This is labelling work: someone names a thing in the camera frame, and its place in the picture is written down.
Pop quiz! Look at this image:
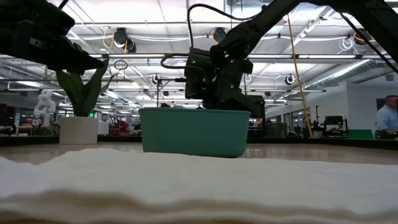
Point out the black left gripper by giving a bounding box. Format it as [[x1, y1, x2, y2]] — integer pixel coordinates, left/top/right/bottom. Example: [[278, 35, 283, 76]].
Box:
[[0, 0, 105, 76]]

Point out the teal plastic tupperware container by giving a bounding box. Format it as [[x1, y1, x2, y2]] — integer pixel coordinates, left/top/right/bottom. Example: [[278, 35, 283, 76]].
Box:
[[139, 107, 251, 159]]

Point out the green leafy plant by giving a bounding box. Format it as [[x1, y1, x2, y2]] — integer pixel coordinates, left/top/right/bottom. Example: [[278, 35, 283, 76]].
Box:
[[55, 58, 110, 118]]

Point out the white robot figure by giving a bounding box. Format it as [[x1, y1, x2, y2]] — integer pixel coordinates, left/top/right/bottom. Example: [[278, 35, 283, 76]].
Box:
[[33, 90, 57, 128]]

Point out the white plant pot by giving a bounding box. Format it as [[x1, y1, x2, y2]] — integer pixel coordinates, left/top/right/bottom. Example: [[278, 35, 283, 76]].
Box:
[[58, 116, 100, 146]]

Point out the white folded cloth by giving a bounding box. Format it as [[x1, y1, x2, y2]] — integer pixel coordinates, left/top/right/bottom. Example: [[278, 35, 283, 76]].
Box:
[[0, 147, 398, 224]]

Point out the black workstation monitor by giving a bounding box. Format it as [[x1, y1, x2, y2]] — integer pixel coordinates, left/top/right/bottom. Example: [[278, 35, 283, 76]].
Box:
[[323, 115, 349, 138]]

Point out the person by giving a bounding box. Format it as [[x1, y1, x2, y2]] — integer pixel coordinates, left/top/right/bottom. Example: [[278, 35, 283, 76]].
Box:
[[374, 95, 398, 140]]

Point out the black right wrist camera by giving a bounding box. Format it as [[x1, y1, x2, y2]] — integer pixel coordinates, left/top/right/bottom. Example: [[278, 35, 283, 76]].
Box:
[[185, 48, 217, 100]]

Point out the black rig frame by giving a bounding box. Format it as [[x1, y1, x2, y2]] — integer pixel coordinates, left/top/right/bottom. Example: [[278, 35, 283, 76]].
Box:
[[157, 77, 187, 108]]

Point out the yellow hanging cable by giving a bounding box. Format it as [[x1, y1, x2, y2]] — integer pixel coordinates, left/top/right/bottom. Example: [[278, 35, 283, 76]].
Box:
[[285, 15, 314, 139]]

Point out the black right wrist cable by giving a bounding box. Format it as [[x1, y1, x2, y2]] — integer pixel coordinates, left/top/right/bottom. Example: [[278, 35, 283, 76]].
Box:
[[160, 2, 268, 71]]

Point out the black metal table frame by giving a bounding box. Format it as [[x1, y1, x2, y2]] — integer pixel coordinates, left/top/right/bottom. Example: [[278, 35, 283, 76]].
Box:
[[0, 136, 398, 151]]

